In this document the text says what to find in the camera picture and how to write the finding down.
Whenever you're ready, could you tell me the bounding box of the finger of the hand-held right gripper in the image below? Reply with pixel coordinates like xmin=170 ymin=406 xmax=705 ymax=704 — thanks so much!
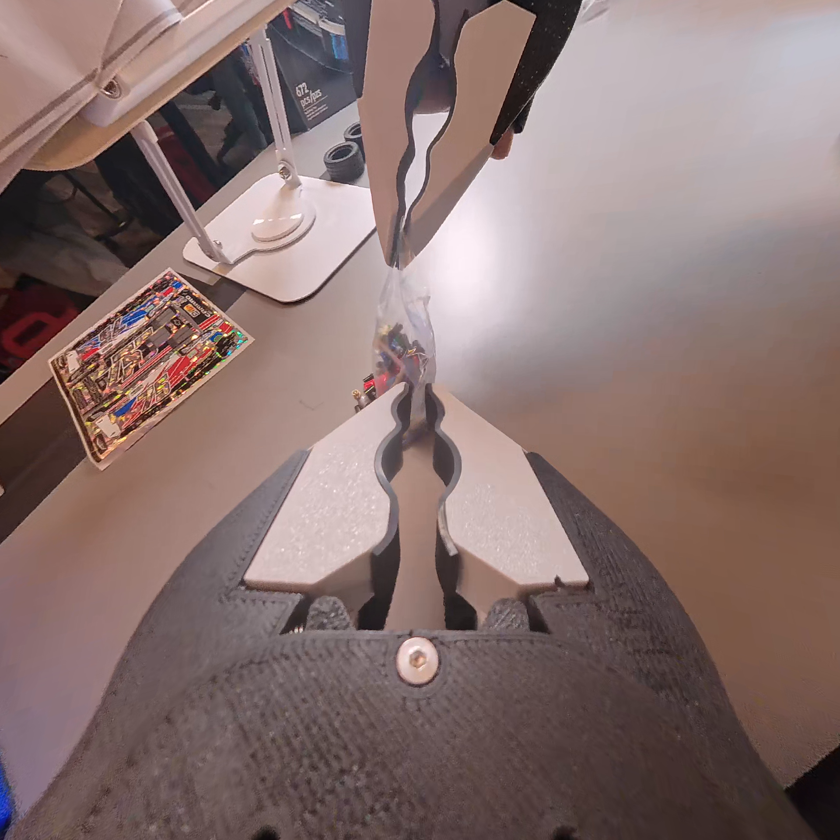
xmin=399 ymin=10 xmax=540 ymax=269
xmin=356 ymin=0 xmax=439 ymax=269

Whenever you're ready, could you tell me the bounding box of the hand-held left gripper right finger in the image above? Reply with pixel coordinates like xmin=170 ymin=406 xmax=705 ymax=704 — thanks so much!
xmin=425 ymin=384 xmax=591 ymax=623

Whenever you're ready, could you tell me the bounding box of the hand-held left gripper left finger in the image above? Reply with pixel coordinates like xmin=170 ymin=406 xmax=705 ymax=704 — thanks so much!
xmin=243 ymin=385 xmax=413 ymax=624

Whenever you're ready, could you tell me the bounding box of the clear bag of small lego pieces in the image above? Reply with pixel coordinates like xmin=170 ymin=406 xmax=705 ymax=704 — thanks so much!
xmin=353 ymin=259 xmax=439 ymax=454

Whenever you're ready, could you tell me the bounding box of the lego instruction booklet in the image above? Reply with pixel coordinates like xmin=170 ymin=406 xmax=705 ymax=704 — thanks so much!
xmin=0 ymin=0 xmax=217 ymax=191

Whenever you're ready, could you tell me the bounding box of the lego set box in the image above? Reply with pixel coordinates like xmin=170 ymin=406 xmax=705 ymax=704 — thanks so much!
xmin=269 ymin=0 xmax=368 ymax=132

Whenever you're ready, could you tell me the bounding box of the white book stand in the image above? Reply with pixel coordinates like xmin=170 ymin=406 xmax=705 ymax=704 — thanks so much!
xmin=33 ymin=0 xmax=378 ymax=304

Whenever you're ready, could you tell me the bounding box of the holographic sticker sheet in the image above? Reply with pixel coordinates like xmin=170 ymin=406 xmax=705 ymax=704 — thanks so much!
xmin=49 ymin=268 xmax=253 ymax=471

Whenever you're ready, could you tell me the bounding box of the red case with handle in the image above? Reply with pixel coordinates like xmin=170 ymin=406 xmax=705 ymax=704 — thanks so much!
xmin=0 ymin=285 xmax=80 ymax=382

